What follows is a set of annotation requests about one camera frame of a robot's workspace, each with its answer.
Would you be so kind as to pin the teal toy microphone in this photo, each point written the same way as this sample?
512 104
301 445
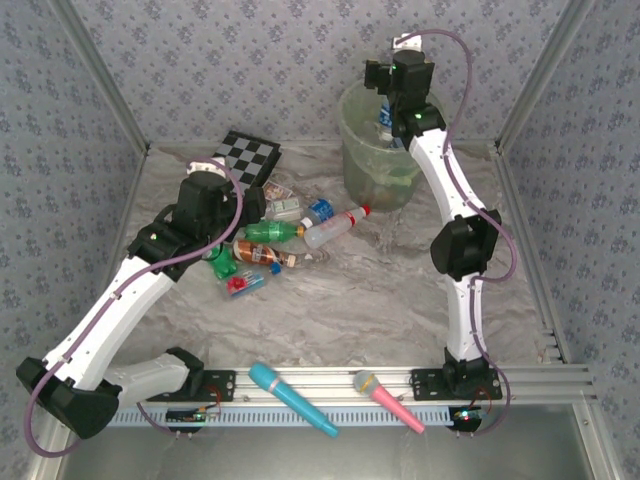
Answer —
280 392

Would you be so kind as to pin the stubby blue label bottle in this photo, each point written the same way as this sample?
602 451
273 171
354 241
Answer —
320 210

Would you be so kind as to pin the grey metal panel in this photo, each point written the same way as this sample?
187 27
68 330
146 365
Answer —
300 455

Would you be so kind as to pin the red blue blister pack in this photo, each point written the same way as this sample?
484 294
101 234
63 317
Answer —
245 285

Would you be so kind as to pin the pink label bottle red cap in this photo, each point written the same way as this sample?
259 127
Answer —
332 227

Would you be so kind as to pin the aluminium frame post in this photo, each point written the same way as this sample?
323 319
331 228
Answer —
104 75
541 75

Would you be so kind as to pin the pink toy microphone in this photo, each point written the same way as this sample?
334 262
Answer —
387 400

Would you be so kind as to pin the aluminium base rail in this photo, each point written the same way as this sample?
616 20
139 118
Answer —
325 382

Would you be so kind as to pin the green bottle yellow cap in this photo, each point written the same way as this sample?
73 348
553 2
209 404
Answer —
224 265

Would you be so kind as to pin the small blue cap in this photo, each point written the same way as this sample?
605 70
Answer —
274 268

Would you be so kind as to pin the translucent green bucket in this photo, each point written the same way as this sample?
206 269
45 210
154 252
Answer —
360 185

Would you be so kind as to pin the small white scrap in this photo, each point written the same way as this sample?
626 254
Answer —
306 258

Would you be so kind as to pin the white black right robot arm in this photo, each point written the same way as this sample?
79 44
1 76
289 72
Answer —
465 310

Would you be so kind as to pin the green bottle orange cap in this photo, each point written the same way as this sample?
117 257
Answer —
270 231

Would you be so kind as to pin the aluminium side rail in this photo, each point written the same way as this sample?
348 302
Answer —
128 200
520 220

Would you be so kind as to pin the black grey chess board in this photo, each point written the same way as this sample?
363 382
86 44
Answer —
250 155

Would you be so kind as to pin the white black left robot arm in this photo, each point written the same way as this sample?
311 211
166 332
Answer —
115 310

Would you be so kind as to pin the small card pack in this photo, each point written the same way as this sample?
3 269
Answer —
277 191

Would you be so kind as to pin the green plastic bin liner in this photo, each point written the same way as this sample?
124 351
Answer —
395 175

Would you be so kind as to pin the crushed blue label bottle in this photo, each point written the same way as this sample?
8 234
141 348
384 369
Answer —
386 117

